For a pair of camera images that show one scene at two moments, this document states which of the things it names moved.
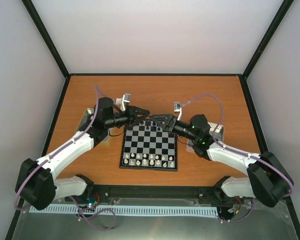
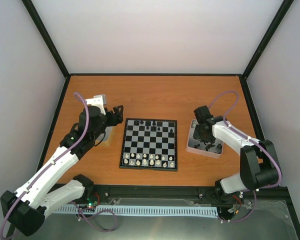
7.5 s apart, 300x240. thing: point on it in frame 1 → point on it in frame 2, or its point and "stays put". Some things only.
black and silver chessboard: x=146 y=146 stays put
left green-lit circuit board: x=91 y=204 stays put
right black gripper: x=169 y=118 → x=196 y=135
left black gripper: x=132 y=114 → x=119 y=116
